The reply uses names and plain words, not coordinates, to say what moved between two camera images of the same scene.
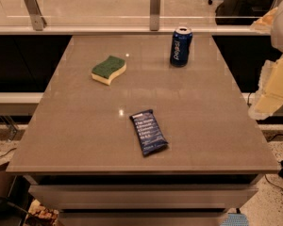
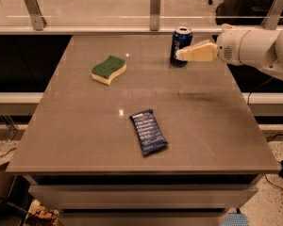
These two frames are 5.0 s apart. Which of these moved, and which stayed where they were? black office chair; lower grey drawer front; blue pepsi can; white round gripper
Moved: white round gripper
Stayed: lower grey drawer front; black office chair; blue pepsi can
